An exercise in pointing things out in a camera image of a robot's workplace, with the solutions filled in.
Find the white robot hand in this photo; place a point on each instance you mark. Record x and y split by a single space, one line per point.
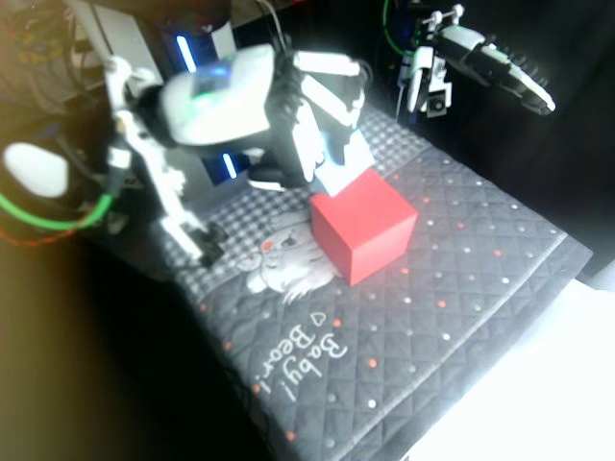
495 65
221 101

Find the small blue block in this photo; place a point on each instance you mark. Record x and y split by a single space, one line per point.
348 168

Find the red cube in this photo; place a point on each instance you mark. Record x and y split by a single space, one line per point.
365 230

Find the white column with blue light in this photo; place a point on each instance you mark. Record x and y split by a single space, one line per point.
202 41

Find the grey bear print quilt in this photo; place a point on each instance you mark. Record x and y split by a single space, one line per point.
408 317

